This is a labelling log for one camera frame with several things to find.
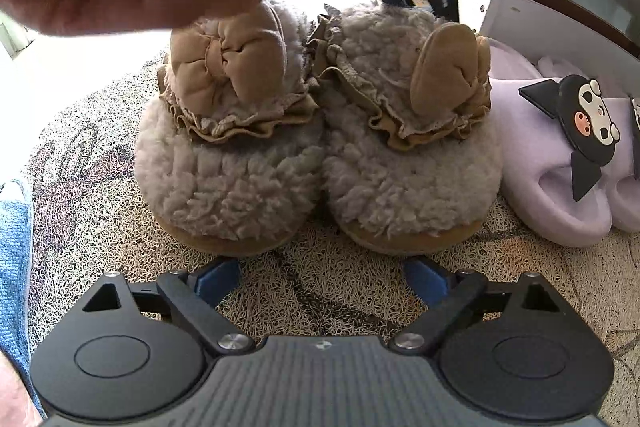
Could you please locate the person blue jeans leg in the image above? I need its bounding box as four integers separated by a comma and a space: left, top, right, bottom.
1, 179, 46, 426

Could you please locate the purple Kuromi slipper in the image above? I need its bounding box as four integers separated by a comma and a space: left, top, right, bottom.
489, 40, 639, 247
537, 55, 640, 233

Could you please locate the cartoon patterned door mat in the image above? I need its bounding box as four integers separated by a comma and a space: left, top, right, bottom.
28, 60, 639, 426

